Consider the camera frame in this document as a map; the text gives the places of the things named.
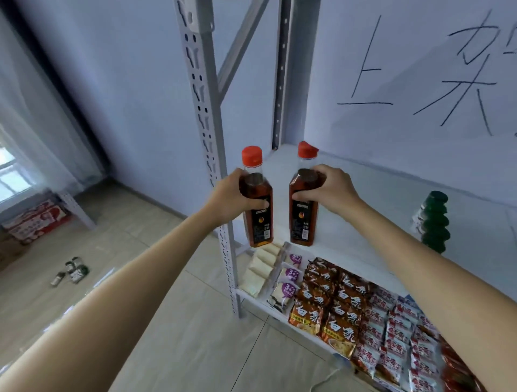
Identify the person's left hand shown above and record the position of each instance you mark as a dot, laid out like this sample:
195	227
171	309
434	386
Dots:
226	200

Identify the person's right hand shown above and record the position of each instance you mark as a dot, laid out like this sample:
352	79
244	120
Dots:
337	192

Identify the person's right thumb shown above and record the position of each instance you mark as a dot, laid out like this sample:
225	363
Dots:
307	195

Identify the person's left thumb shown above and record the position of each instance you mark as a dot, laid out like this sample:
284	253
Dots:
254	204

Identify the red-capped brown sauce bottle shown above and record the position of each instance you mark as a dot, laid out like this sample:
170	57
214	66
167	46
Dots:
260	226
303	224

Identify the person's left forearm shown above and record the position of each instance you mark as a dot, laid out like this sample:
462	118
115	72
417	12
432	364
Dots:
121	307

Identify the person's right forearm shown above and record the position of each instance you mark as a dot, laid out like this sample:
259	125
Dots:
436	278

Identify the beige snack packet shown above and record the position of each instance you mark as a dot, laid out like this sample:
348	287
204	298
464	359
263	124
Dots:
265	257
259	267
273	249
252	283

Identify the purple and white snack packet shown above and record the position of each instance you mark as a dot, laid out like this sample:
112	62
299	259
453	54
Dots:
291	274
282	295
295	259

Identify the rows of orange noodle packets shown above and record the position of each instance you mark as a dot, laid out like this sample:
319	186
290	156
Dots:
327	307

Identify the white metal shelving rack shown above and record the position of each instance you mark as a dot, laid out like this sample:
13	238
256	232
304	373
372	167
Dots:
202	101

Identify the row of green-capped bottles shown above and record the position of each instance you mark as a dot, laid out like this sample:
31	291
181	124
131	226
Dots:
434	222

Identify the rows of red-white noodle packets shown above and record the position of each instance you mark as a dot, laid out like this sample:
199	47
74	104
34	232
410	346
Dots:
381	343

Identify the grey metal rack leg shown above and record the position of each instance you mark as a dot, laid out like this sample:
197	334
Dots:
76	209

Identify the row of blue-white noodle packets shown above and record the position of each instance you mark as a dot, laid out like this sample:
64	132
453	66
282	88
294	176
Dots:
422	347

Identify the small grey bottle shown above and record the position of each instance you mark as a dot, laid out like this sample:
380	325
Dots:
57	279

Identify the red and white cardboard box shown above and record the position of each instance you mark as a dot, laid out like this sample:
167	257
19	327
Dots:
36	221

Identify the white sheer curtain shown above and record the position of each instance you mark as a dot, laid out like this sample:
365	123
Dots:
44	133

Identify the row of dark red packets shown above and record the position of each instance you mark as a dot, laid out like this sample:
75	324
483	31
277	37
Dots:
460	369

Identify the window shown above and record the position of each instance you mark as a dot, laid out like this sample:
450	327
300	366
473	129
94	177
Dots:
12	175

